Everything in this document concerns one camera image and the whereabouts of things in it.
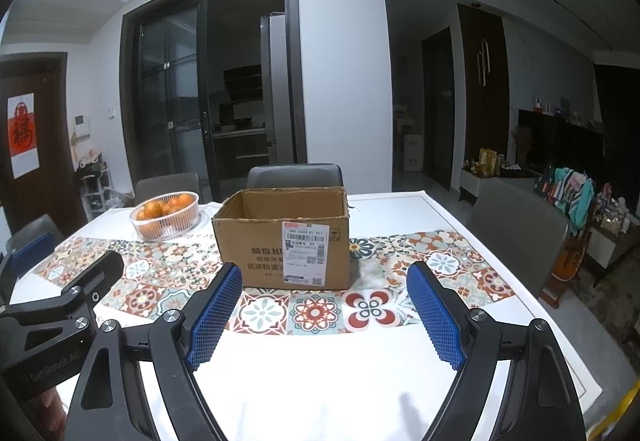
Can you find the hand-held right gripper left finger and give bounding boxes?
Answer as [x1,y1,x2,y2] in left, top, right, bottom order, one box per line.
[64,262,244,441]

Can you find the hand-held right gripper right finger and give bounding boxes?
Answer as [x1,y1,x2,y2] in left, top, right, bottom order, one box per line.
[406,261,587,441]

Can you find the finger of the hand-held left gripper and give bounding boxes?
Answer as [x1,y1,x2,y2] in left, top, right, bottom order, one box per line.
[0,250,125,338]
[0,232,57,307]

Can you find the cardboard box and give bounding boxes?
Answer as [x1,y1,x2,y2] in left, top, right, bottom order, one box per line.
[211,186,352,291]

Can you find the person's left hand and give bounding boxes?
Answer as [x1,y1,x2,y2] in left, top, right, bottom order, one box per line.
[27,386,68,441]

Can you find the grey dining chair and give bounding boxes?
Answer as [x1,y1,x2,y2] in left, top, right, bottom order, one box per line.
[5,214,66,272]
[246,163,345,190]
[134,172,201,208]
[467,181,571,299]

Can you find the pile of oranges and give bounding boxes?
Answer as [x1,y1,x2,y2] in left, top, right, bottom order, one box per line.
[135,192,196,239]

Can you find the white plastic basket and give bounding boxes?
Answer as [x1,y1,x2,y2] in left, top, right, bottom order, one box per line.
[129,190,201,242]

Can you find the cluttered shoe rack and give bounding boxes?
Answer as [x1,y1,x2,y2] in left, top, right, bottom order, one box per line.
[74,148,123,222]

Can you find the brown wooden door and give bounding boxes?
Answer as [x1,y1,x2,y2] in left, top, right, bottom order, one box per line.
[0,52,83,234]

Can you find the patterned table runner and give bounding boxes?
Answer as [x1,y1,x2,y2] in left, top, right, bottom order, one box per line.
[34,230,517,334]

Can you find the red and white door poster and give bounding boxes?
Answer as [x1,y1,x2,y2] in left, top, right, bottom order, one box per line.
[7,92,41,179]

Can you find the white television stand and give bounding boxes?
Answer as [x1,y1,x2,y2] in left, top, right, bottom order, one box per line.
[459,168,543,207]

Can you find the brown small guitar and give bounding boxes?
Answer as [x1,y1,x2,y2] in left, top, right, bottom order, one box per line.
[545,233,593,309]

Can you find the yellow gift boxes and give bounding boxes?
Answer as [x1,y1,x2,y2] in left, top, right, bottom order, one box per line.
[477,148,501,177]

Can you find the stacked hallway boxes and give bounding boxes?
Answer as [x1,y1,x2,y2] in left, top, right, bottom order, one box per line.
[397,118,423,172]

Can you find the colourful hanging clothes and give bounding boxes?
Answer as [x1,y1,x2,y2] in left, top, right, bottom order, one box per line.
[532,165,596,237]

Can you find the dark interior door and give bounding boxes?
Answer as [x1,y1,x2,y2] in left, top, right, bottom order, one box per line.
[421,27,457,192]

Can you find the dark sliding glass door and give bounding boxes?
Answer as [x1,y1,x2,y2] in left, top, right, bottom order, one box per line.
[119,0,308,202]

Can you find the dark tall cabinet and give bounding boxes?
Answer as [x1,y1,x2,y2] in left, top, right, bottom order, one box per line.
[457,4,511,169]

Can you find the black television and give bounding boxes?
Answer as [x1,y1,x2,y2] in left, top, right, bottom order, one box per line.
[517,108,608,182]

